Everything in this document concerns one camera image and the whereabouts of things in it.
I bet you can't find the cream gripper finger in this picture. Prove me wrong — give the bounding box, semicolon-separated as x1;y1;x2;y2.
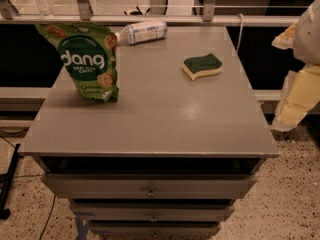
272;64;320;132
272;23;297;50

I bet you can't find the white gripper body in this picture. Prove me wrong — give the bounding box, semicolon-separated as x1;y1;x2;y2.
293;0;320;65

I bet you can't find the green Dang rice chip bag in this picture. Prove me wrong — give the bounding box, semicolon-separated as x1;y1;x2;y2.
36;23;119;102

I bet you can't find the green and yellow sponge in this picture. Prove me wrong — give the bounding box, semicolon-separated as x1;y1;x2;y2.
183;53;222;80

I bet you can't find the grey drawer cabinet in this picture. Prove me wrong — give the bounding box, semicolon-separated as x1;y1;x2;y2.
18;25;281;240

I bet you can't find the clear plastic bottle lying down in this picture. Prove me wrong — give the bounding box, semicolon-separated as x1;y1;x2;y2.
115;19;167;45

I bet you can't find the bottom grey drawer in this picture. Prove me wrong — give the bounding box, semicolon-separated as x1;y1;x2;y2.
88;221;220;237

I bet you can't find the grey drawer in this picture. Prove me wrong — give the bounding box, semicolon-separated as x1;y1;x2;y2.
88;221;220;237
71;203;234;222
42;174;256;199

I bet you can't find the middle grey drawer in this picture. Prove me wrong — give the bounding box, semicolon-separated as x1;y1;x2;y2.
71;203;234;222

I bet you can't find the top grey drawer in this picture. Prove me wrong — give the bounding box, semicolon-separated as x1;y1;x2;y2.
42;174;256;199

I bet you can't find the black stand leg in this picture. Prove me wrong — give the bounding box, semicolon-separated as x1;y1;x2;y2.
0;144;20;220

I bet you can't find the white hanging cable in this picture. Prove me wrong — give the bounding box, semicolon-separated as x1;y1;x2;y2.
235;13;245;54

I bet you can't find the metal window rail frame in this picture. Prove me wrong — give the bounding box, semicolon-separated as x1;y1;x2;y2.
0;0;316;27

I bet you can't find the black floor cable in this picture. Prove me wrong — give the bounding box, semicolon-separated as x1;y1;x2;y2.
0;127;58;240

